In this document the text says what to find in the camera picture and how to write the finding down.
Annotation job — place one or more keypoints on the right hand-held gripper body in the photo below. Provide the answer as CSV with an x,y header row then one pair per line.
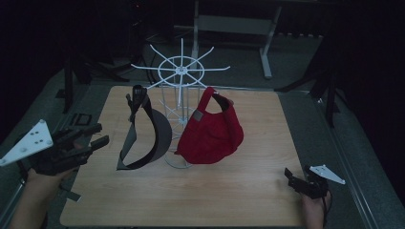
x,y
313,184

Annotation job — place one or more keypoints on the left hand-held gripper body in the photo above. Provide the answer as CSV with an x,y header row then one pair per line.
x,y
47,149

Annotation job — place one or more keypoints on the grey sun visor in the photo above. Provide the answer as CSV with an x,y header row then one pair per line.
x,y
157,133

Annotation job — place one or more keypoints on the red baseball cap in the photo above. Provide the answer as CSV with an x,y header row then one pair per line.
x,y
210,136

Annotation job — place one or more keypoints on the person's right hand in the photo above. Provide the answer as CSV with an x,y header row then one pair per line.
x,y
313,211

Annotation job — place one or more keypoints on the person's left hand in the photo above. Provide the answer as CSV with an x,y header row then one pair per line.
x,y
47,181

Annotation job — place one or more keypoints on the black metal stand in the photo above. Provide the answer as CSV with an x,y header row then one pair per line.
x,y
68,86
329,89

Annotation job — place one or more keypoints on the black floor bracket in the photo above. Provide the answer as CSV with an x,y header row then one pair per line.
x,y
82,119

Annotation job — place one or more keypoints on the grey flat floor bracket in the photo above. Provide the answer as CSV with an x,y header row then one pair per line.
x,y
70,194

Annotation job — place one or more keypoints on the grey metal table frame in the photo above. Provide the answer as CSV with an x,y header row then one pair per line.
x,y
234,24

